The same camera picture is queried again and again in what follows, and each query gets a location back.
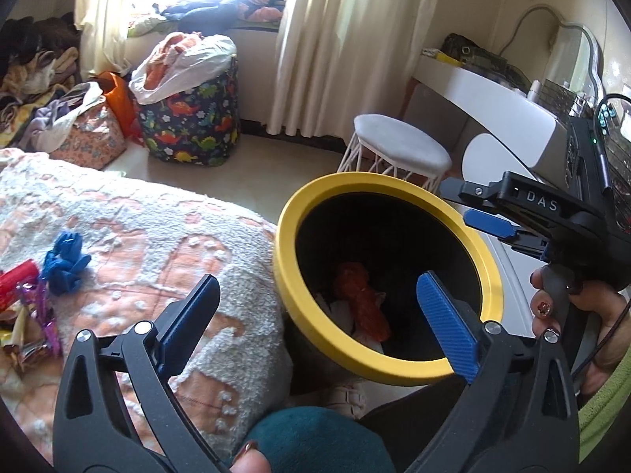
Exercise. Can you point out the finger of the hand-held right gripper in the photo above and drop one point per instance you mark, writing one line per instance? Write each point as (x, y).
(488, 222)
(473, 190)

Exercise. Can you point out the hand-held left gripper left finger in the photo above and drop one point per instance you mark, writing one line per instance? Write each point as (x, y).
(190, 320)

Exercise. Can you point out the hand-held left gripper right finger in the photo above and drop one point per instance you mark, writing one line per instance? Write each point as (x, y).
(446, 325)

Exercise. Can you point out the orange trash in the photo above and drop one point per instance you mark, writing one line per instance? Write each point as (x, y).
(360, 300)

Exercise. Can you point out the yellow-rimmed black trash bin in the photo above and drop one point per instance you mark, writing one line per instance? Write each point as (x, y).
(394, 236)

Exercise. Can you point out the white foam net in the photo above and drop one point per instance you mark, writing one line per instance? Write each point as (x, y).
(341, 313)

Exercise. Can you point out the blue glove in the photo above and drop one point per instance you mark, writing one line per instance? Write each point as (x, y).
(64, 261)

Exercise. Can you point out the purple foil wrapper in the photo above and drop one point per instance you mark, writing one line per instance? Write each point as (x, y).
(42, 315)

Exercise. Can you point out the gold foil wrapper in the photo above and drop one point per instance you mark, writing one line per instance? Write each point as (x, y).
(22, 354)

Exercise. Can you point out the red snack wrapper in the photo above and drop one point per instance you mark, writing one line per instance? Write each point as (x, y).
(17, 281)

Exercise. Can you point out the person's right forearm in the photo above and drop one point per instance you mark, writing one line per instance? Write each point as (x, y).
(609, 404)

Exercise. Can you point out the person's right hand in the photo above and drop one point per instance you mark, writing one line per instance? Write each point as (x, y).
(599, 315)

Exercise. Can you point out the orange white fluffy blanket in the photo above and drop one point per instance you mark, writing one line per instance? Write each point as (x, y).
(172, 236)

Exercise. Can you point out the white dressing table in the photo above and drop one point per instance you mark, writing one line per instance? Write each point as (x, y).
(473, 88)

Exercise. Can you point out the clear cosmetics organizer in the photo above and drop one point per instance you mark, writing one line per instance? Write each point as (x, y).
(557, 96)

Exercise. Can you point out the white bottle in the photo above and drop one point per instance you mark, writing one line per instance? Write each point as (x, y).
(534, 91)

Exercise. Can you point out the pink slipper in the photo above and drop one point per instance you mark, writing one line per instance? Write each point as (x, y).
(345, 396)

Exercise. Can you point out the yellow flat box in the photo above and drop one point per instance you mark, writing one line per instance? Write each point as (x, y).
(443, 58)

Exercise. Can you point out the dark camouflage bag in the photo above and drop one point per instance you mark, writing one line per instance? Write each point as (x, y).
(473, 49)

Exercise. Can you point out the wavy framed mirror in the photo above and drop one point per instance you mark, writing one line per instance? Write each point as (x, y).
(572, 54)

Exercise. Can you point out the wide cream curtain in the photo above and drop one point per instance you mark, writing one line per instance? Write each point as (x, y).
(345, 49)

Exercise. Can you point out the dinosaur print storage bag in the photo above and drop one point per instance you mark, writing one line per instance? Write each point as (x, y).
(197, 123)

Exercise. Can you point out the pink floral storage bag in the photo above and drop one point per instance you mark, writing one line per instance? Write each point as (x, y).
(93, 138)

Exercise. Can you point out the orange bag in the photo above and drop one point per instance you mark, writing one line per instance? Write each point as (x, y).
(121, 103)

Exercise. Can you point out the lavender cloth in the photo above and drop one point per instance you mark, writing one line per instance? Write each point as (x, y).
(42, 123)

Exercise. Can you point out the orange pink clothes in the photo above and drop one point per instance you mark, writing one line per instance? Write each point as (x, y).
(160, 71)

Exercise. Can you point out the pile of dark clothes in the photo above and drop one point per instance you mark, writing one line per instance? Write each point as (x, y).
(29, 69)

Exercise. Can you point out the narrow cream curtain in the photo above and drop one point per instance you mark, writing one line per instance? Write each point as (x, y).
(108, 19)

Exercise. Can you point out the heap of clothes on sill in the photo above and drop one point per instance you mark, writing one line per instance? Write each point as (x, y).
(217, 10)

